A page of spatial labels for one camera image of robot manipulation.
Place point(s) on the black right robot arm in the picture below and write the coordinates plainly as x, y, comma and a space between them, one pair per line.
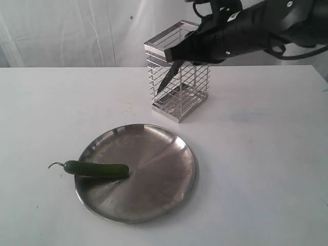
286, 30

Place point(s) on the green cucumber with stem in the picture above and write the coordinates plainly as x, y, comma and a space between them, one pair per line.
87, 169

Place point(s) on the white backdrop curtain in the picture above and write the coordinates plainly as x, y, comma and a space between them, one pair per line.
85, 33

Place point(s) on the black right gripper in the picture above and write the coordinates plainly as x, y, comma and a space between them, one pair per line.
218, 37

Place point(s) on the black kitchen knife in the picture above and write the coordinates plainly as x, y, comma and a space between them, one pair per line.
173, 71

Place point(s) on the chrome wire utensil holder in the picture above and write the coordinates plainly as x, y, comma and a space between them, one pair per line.
188, 89

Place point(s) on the round steel plate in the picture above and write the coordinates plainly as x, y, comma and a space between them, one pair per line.
162, 172

